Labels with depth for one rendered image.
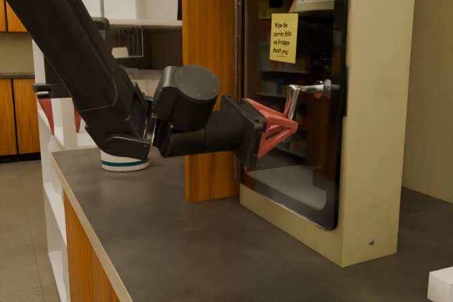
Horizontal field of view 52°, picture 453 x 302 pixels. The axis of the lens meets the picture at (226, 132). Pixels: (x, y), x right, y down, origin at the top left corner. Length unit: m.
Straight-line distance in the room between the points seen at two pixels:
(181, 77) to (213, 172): 0.47
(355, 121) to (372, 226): 0.17
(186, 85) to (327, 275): 0.35
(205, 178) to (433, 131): 0.52
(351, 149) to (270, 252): 0.21
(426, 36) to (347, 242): 0.58
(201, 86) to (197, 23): 0.41
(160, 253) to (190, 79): 0.32
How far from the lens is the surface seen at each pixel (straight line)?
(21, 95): 5.53
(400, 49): 0.71
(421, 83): 1.14
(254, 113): 0.61
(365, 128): 0.68
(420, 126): 1.14
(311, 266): 0.72
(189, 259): 0.73
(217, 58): 0.95
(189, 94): 0.52
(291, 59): 0.74
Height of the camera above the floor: 1.26
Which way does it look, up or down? 10 degrees down
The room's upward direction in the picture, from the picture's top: straight up
